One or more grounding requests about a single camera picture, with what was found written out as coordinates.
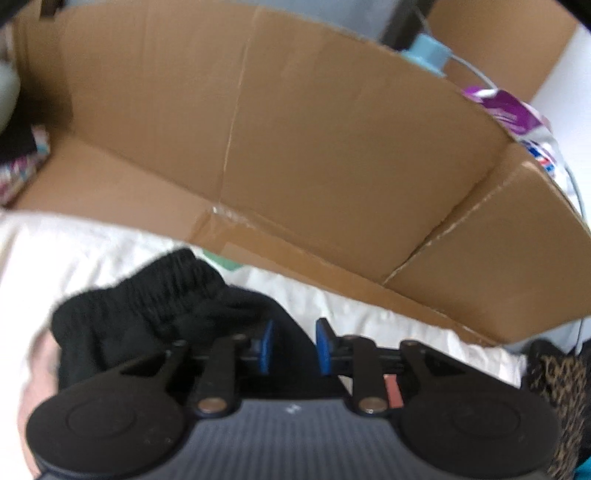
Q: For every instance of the flattened cardboard box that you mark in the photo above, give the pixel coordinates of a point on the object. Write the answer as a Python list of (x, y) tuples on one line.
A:
[(300, 138)]

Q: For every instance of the purple white packet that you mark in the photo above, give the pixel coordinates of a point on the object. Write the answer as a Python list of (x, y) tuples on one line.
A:
[(508, 110)]

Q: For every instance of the black shorts with patterned panels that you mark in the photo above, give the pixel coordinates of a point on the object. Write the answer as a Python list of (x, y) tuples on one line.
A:
[(147, 304)]

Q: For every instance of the floral patterned cloth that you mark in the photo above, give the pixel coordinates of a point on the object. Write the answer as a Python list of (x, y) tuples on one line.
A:
[(23, 170)]

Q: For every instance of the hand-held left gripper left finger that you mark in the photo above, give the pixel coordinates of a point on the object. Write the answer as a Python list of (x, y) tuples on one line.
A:
[(266, 347)]

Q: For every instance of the cream bear print bed sheet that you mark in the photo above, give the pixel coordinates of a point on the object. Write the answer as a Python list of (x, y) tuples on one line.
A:
[(92, 249)]

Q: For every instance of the dark cloth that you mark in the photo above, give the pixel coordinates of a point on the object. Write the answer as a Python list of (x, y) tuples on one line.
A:
[(18, 138)]

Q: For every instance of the leopard print cloth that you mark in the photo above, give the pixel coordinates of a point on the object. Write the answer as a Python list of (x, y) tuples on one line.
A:
[(554, 406)]

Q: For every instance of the blue capped bottle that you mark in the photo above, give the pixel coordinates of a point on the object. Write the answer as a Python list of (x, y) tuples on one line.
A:
[(427, 53)]

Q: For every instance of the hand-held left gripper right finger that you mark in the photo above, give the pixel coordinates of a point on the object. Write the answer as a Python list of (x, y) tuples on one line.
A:
[(322, 348)]

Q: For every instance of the upright cardboard sheet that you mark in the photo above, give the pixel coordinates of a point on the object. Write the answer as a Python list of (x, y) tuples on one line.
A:
[(498, 41)]

